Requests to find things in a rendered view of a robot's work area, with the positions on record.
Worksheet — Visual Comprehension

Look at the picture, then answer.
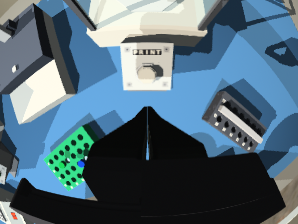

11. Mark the green tube rack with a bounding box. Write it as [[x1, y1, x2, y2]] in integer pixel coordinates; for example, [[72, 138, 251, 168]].
[[44, 123, 99, 191]]

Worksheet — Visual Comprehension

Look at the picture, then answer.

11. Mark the blue bench mat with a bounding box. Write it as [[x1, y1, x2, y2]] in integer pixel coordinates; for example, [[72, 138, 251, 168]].
[[0, 0, 298, 199]]

